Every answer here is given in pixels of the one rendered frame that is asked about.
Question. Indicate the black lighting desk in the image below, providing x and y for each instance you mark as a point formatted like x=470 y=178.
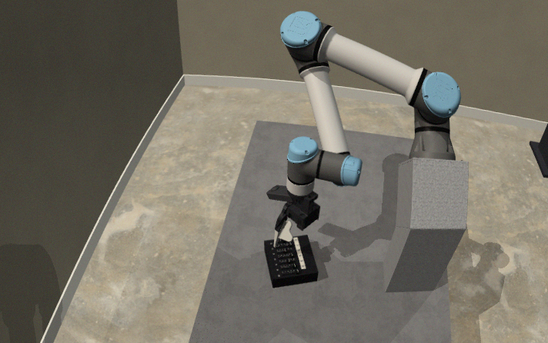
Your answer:
x=285 y=267

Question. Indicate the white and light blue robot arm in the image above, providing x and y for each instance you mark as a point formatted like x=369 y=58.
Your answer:
x=437 y=95

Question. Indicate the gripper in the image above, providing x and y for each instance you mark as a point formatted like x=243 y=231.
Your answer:
x=297 y=211

